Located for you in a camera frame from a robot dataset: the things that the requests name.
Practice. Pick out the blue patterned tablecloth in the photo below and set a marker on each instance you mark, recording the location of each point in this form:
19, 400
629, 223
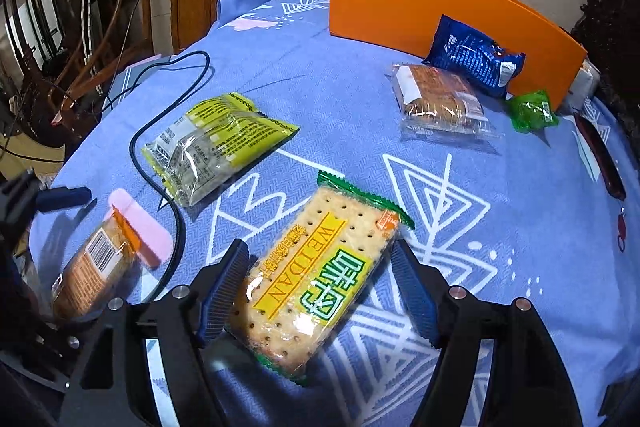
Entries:
350, 147

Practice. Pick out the clear bread packet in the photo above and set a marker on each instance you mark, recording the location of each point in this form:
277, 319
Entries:
440, 99

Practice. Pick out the dark carved wooden furniture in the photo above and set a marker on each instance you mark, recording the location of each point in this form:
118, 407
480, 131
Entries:
615, 7

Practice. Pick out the white snack packet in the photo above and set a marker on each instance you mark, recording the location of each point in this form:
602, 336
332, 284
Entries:
585, 82

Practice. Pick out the small green packet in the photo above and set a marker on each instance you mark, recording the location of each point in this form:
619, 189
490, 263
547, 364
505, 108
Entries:
532, 112

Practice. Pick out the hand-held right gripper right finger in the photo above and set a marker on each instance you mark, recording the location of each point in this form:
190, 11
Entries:
415, 299

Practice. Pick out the green cracker packet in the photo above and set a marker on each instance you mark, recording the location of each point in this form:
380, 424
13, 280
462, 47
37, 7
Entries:
310, 277

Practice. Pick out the pink cookie packet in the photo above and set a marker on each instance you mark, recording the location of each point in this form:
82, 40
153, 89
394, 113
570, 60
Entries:
100, 257

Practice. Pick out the red key tag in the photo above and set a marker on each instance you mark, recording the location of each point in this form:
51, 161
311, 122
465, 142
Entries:
621, 227

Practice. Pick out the orange box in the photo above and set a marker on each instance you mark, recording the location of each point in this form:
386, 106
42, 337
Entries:
400, 2

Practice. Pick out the blue snack packet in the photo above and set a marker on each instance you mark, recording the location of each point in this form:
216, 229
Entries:
475, 54

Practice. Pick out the wooden armchair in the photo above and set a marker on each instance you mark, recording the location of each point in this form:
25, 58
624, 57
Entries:
90, 72

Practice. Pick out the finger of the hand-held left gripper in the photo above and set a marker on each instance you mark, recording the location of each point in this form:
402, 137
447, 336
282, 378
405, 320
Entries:
60, 344
65, 198

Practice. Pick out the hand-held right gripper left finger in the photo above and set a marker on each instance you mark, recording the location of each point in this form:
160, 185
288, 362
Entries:
225, 292

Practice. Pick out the dark red sausage stick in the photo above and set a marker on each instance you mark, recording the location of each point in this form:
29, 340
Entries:
602, 157

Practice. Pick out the yellow clear snack packet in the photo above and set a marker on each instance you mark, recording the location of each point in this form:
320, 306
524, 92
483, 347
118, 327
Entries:
215, 142

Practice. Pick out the pale blue flat box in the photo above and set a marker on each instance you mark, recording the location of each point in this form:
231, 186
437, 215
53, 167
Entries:
140, 74

